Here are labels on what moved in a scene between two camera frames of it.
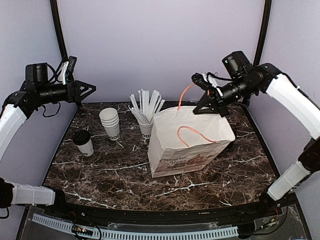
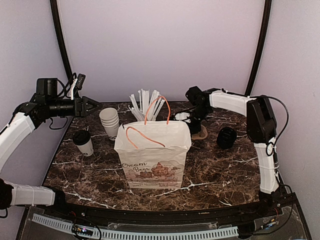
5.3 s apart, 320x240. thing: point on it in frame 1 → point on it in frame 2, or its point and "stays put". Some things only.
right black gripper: (219, 103) → (195, 129)
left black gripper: (73, 95) → (80, 109)
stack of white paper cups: (109, 118) stays put
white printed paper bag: (181, 140) → (152, 154)
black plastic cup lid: (81, 137) stays put
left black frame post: (58, 29) stays put
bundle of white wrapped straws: (148, 107) stays put
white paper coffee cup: (87, 149) stays put
